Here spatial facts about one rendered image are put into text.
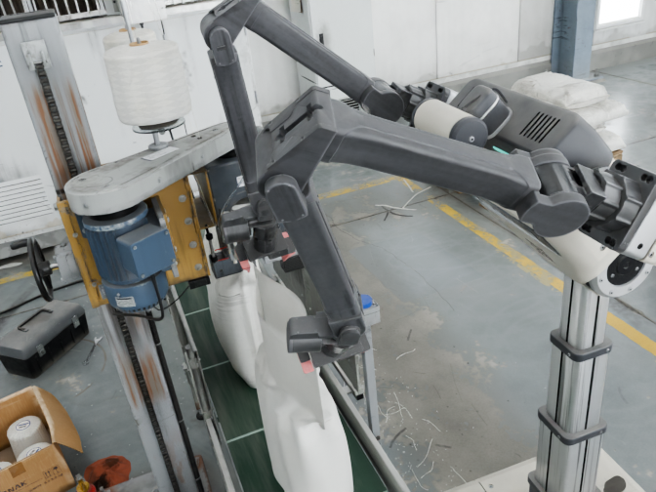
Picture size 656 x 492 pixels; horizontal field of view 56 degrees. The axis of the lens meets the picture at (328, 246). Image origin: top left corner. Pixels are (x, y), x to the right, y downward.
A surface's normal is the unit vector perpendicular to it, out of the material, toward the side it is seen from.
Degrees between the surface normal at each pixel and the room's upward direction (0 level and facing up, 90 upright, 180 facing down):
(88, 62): 90
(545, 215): 114
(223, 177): 90
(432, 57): 90
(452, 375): 0
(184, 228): 90
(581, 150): 66
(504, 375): 0
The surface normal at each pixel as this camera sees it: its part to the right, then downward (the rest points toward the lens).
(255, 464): -0.11, -0.87
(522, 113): -0.68, -0.51
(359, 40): 0.38, 0.40
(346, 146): 0.33, 0.77
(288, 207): 0.11, 0.79
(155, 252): 0.73, 0.25
